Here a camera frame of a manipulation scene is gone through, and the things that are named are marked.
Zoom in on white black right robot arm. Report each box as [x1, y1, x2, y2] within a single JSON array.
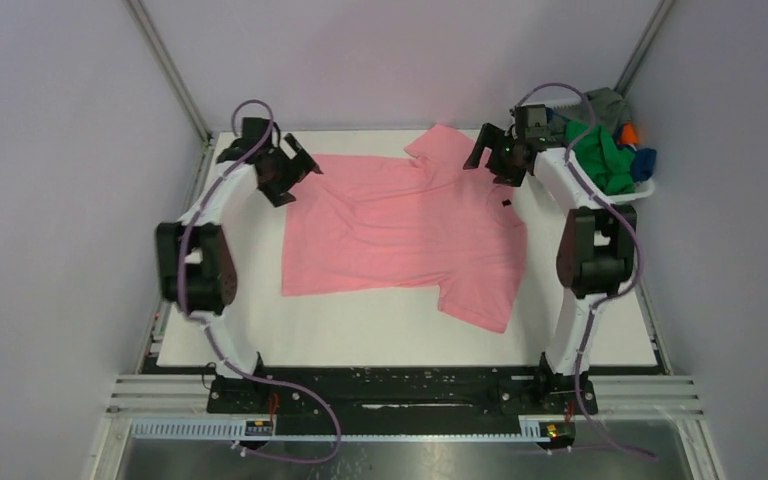
[[464, 104, 637, 412]]

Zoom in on pink t-shirt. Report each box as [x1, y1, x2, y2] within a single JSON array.
[[281, 125, 527, 333]]

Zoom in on blue garment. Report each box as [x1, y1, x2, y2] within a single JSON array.
[[630, 148, 657, 183]]

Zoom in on grey t-shirt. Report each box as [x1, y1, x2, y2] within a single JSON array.
[[586, 87, 632, 134]]

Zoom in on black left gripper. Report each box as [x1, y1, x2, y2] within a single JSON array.
[[261, 134, 321, 206]]

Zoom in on aluminium frame rails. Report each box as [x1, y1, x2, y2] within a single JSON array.
[[102, 0, 220, 425]]

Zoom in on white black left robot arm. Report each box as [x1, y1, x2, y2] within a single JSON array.
[[155, 117, 321, 411]]

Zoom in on orange garment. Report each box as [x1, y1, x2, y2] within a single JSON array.
[[617, 122, 640, 147]]

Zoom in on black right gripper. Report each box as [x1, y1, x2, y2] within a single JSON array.
[[463, 122, 526, 187]]

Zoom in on green t-shirt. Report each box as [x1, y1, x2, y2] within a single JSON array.
[[573, 126, 635, 196]]

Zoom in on white laundry basket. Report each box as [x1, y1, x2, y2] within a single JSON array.
[[550, 88, 657, 203]]

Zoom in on white slotted cable duct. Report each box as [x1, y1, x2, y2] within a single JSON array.
[[132, 411, 554, 442]]

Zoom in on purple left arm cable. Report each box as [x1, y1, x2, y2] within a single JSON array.
[[177, 99, 344, 465]]

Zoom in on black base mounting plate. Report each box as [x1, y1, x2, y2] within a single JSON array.
[[206, 366, 598, 427]]

